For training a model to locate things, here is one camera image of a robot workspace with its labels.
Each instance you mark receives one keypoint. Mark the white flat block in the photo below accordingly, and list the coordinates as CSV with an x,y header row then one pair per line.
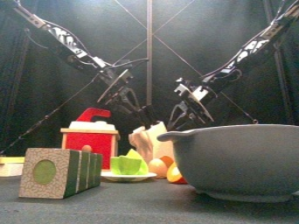
x,y
11,169

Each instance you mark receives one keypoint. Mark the small white plate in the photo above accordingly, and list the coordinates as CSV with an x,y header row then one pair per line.
x,y
129,176

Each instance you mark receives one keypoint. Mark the small brown wooden knob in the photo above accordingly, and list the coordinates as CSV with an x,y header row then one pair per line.
x,y
87,148

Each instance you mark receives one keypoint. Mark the red wooden toy sink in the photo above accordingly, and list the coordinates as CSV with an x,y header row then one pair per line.
x,y
93,137

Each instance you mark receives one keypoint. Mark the white wooden knife block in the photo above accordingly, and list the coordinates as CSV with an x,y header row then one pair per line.
x,y
154,144

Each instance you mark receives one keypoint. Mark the orange toy fruit half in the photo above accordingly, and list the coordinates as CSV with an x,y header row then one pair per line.
x,y
176,176

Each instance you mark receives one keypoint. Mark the dark side frame post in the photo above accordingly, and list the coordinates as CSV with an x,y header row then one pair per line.
x,y
281,75

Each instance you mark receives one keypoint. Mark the large grey mixing bowl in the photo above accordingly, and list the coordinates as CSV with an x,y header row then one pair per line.
x,y
241,160

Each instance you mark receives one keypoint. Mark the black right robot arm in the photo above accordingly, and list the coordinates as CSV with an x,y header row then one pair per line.
x,y
253,48

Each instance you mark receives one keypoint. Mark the vertical metal frame pole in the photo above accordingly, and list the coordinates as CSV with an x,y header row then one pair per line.
x,y
149,43

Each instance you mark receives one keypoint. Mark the yellow flat block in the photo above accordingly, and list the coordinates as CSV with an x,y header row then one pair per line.
x,y
11,159

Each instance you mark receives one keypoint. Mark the beige toy egg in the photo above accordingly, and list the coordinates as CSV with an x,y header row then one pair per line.
x,y
158,168

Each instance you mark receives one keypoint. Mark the orange toy fruit slice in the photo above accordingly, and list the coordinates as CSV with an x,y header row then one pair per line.
x,y
169,159

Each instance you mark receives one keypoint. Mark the green toy lettuce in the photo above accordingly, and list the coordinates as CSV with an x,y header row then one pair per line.
x,y
129,164

